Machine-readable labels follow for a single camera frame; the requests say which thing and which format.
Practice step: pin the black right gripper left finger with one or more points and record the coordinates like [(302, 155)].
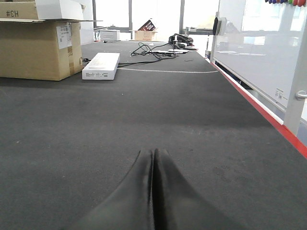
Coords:
[(128, 206)]

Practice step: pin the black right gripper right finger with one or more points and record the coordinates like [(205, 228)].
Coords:
[(177, 205)]

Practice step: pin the long white flat box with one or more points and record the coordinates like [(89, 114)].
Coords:
[(102, 67)]

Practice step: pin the distant open cardboard box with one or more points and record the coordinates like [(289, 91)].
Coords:
[(147, 32)]

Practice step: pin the distant white printer box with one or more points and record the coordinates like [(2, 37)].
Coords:
[(109, 35)]

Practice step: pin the large brown cardboard box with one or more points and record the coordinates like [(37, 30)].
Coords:
[(47, 50)]

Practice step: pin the whiteboard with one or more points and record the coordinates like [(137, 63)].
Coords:
[(265, 45)]

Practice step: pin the whiteboard eraser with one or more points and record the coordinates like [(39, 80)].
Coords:
[(219, 25)]

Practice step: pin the white box on stack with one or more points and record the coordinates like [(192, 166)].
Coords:
[(59, 9)]

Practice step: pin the cardboard box marked H3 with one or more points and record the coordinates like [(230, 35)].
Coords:
[(18, 10)]

